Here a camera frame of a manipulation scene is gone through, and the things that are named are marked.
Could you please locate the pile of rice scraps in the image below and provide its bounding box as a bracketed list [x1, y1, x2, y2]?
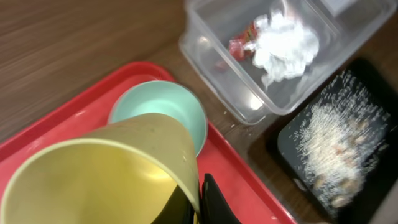
[288, 70, 392, 217]

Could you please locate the crumpled white paper napkin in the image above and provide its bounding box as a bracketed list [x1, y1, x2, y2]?
[245, 11, 320, 87]

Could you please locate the black plastic tray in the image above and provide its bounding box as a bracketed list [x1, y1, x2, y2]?
[267, 58, 397, 223]

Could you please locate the clear plastic waste bin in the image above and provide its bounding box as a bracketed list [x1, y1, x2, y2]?
[180, 0, 397, 124]

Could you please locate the red snack wrapper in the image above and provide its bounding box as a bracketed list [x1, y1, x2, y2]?
[228, 21, 258, 61]

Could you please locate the green bowl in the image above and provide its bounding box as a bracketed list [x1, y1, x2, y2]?
[108, 80, 208, 155]

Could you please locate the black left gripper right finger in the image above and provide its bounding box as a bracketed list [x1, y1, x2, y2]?
[201, 174, 241, 224]

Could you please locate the yellow cup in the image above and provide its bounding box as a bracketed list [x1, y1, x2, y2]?
[1, 113, 200, 223]

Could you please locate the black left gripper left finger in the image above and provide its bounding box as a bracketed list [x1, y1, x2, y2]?
[152, 186, 195, 224]

